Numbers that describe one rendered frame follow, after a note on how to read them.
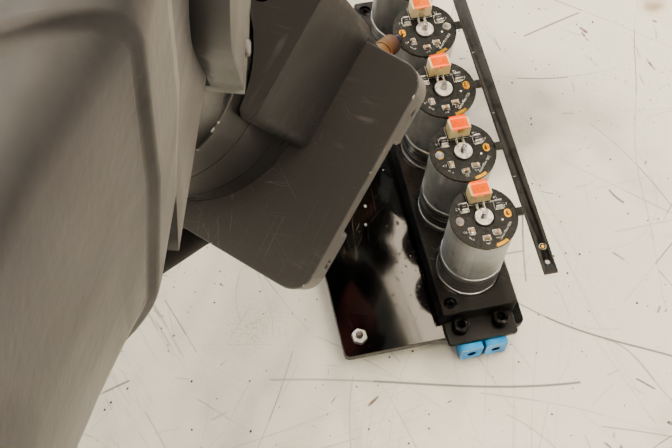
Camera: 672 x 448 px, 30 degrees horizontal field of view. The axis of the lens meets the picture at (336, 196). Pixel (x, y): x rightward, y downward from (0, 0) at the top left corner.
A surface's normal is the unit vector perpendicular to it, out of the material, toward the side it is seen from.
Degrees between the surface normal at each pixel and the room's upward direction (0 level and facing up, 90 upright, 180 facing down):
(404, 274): 0
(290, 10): 27
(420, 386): 0
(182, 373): 0
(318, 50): 90
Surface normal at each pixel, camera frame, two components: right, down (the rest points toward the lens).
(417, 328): 0.05, -0.47
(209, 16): -0.04, 0.79
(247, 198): -0.21, -0.08
